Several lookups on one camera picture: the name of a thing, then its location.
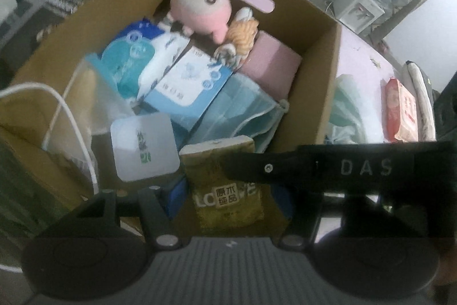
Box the white square packet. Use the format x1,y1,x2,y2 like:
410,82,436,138
110,112,181,182

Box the orange knitted plush toy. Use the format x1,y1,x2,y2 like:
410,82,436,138
213,8,259,67

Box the white and blue tissue pack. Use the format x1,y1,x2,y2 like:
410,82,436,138
143,48,234,132

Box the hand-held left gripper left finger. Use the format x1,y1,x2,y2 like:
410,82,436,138
73,180,188,250

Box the white rolled plush cushion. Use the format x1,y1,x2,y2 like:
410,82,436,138
403,61,437,142

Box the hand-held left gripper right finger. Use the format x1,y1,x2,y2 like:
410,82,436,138
271,184,325,250

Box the cardboard box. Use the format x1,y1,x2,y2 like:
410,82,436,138
0,0,342,238

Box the yellow brown tissue pack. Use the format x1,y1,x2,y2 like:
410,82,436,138
179,135,266,230

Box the pink round plush toy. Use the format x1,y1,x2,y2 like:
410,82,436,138
164,0,234,44

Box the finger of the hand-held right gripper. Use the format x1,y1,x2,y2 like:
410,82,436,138
223,147,322,191

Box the clear plastic bag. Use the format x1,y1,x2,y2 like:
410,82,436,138
41,58,118,184

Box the blue face masks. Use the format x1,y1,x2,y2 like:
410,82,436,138
186,73,290,154

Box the blue wet wipes pack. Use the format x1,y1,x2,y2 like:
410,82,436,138
86,17,191,105

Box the teal cloth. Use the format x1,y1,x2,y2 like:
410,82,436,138
325,74,368,145

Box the white cable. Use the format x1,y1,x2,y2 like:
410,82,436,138
0,83,99,273

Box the white water dispenser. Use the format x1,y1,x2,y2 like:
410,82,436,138
337,0,388,36

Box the pink sponge block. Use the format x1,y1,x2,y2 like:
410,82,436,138
237,31,303,100

